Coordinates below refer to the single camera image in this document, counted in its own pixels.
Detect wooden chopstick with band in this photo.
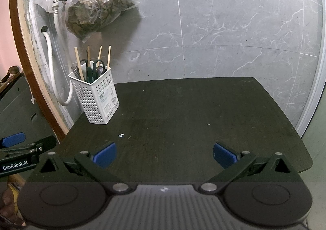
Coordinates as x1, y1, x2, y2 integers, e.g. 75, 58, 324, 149
87, 45, 91, 67

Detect person's left hand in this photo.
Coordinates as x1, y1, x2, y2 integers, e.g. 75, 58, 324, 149
1, 186, 24, 225

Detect white perforated utensil caddy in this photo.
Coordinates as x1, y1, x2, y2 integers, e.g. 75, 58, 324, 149
68, 67, 119, 125

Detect green handled scissors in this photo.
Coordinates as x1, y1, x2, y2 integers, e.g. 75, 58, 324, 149
80, 59, 106, 83

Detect white flexible hose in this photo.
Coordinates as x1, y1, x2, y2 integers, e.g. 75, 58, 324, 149
41, 1, 74, 107

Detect steel fork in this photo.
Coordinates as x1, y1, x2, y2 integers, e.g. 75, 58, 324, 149
71, 66, 81, 80

